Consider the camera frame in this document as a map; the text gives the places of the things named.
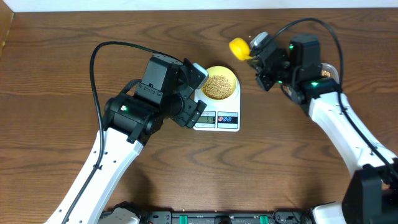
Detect yellow measuring scoop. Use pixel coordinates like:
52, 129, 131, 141
229, 37, 252, 61

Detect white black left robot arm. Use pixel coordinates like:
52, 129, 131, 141
47, 54, 209, 223

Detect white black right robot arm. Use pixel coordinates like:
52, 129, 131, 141
244, 32, 397, 223

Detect soybeans in yellow bowl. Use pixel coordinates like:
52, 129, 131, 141
202, 75, 233, 100

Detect yellow plastic bowl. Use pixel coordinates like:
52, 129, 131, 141
207, 66, 238, 100

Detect white digital kitchen scale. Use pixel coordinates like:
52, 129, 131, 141
193, 81, 240, 132

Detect soybeans pile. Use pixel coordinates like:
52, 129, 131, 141
322, 70, 331, 77

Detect clear plastic container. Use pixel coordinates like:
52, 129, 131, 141
322, 63, 340, 83

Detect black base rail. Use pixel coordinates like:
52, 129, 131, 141
99, 202, 313, 224

